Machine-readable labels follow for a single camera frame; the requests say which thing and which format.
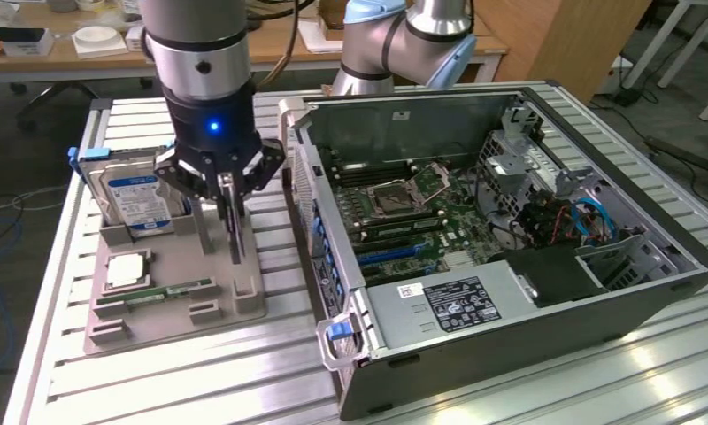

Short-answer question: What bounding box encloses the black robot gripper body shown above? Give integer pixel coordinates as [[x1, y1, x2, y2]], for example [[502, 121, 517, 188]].
[[163, 86, 262, 177]]

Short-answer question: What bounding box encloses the GPU graphics card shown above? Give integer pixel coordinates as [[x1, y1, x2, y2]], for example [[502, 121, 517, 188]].
[[215, 171, 250, 267]]

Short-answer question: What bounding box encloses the black RAM slot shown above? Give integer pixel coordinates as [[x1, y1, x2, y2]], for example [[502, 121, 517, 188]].
[[331, 165, 416, 179], [357, 217, 446, 233], [353, 205, 444, 221], [358, 223, 448, 243], [329, 155, 413, 169], [355, 212, 445, 227], [333, 170, 418, 187], [330, 160, 416, 174]]

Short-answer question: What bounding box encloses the blue expansion slot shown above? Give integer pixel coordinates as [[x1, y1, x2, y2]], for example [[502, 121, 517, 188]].
[[353, 245, 430, 267]]

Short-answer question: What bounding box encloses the hard disk blue label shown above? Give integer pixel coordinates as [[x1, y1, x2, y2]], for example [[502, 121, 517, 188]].
[[85, 161, 189, 231]]

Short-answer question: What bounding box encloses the blue disk carrier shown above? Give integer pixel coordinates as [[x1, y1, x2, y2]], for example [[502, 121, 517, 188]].
[[65, 145, 175, 172]]

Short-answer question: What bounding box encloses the grey parts rack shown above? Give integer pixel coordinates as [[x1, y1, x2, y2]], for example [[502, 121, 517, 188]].
[[81, 197, 271, 356]]

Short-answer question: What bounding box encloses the small white box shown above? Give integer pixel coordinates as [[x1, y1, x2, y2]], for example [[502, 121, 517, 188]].
[[122, 24, 149, 52]]

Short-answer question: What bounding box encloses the CPU socket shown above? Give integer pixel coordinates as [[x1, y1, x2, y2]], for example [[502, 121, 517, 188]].
[[369, 179, 426, 216]]

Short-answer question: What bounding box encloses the silver CPU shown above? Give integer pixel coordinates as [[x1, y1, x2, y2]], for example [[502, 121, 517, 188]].
[[105, 254, 147, 288]]

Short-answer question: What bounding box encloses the white paper stack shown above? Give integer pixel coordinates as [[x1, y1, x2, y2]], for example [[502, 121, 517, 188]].
[[295, 19, 346, 55]]

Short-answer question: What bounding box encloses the white round dish box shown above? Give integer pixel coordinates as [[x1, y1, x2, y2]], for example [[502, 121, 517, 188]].
[[69, 25, 130, 59]]

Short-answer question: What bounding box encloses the green RAM stick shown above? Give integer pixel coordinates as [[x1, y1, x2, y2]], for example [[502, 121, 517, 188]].
[[97, 280, 214, 306]]

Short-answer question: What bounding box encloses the metal socket cover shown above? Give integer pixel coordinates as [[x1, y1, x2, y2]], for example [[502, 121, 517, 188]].
[[409, 161, 454, 205]]

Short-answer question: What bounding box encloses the brown cardboard box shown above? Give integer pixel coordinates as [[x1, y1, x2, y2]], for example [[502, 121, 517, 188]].
[[317, 0, 346, 31]]

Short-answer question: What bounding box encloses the wooden desk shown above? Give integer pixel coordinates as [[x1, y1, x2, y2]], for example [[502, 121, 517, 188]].
[[0, 0, 508, 97]]

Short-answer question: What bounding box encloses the green motherboard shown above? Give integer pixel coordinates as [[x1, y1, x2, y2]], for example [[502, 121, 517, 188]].
[[327, 152, 512, 287]]

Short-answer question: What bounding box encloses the black and white box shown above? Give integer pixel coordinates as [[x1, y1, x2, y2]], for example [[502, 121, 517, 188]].
[[0, 27, 55, 58]]

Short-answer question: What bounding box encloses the blue case latch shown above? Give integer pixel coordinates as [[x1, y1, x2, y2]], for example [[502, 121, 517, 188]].
[[322, 322, 353, 343]]

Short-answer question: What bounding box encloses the silver chipset heatsink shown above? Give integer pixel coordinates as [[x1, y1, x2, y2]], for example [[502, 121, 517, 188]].
[[445, 252, 477, 271]]

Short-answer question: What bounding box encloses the perforated metal disk bay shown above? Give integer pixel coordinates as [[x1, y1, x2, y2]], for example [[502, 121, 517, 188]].
[[476, 105, 573, 218]]

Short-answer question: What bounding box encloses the grey power supply unit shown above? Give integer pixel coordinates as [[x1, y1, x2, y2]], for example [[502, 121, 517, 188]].
[[362, 259, 545, 352]]

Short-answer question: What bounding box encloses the black plastic shroud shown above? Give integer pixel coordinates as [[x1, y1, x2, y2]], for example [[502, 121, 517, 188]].
[[497, 246, 604, 310]]

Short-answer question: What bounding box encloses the wooden cabinet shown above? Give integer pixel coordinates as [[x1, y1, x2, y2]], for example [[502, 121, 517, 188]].
[[476, 0, 654, 104]]

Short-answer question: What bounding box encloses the black open PC case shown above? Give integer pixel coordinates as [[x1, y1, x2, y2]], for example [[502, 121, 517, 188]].
[[277, 79, 708, 421]]

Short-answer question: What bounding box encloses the grey metal disk bay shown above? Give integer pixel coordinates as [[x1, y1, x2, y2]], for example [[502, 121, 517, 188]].
[[574, 234, 681, 293]]

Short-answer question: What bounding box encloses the hanging robot cable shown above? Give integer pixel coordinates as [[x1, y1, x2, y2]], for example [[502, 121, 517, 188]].
[[267, 0, 307, 85]]

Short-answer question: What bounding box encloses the black power wire bundle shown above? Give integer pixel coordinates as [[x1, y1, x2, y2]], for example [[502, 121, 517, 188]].
[[516, 201, 558, 248]]

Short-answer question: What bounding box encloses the blue wire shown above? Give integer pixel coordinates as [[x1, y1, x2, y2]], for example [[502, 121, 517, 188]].
[[569, 198, 620, 245]]

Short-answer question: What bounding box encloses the white table frame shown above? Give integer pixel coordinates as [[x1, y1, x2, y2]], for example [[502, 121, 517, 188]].
[[621, 0, 708, 121]]

